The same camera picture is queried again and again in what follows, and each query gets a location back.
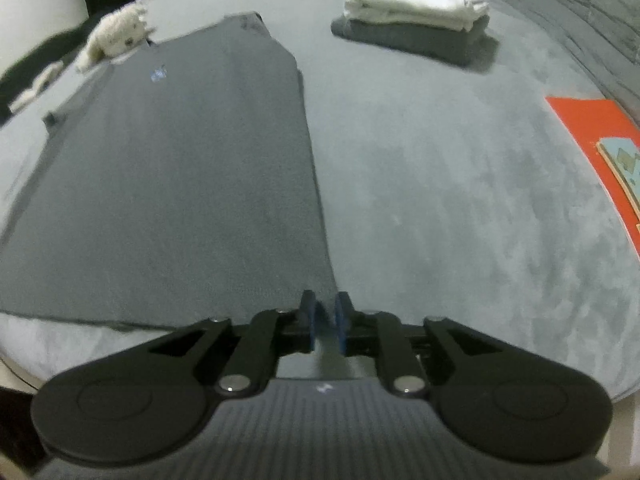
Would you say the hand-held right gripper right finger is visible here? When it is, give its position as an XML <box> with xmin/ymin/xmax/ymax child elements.
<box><xmin>334</xmin><ymin>291</ymin><xmax>506</xmax><ymax>397</ymax></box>

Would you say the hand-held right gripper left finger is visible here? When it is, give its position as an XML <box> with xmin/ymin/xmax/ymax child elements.
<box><xmin>145</xmin><ymin>290</ymin><xmax>318</xmax><ymax>398</ymax></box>

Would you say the grey shirt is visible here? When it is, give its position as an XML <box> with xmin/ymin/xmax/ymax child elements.
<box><xmin>0</xmin><ymin>10</ymin><xmax>351</xmax><ymax>381</ymax></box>

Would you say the grey bed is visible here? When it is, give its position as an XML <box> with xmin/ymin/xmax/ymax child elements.
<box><xmin>0</xmin><ymin>0</ymin><xmax>640</xmax><ymax>401</ymax></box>

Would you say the folded dark grey garment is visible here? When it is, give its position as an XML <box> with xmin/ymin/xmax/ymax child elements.
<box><xmin>331</xmin><ymin>14</ymin><xmax>493</xmax><ymax>67</ymax></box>

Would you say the orange book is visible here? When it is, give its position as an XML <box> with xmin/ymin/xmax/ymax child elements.
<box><xmin>545</xmin><ymin>96</ymin><xmax>640</xmax><ymax>256</ymax></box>

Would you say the illustrated cardboard card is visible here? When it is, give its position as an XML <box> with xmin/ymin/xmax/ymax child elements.
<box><xmin>596</xmin><ymin>136</ymin><xmax>640</xmax><ymax>213</ymax></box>

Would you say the folded white garment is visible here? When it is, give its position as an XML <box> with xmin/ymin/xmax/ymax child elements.
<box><xmin>343</xmin><ymin>0</ymin><xmax>490</xmax><ymax>32</ymax></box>

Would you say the white plush dog toy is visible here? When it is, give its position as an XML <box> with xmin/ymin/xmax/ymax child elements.
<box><xmin>75</xmin><ymin>2</ymin><xmax>156</xmax><ymax>73</ymax></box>

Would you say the cream cloth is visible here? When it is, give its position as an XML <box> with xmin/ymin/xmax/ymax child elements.
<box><xmin>7</xmin><ymin>60</ymin><xmax>66</xmax><ymax>113</ymax></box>

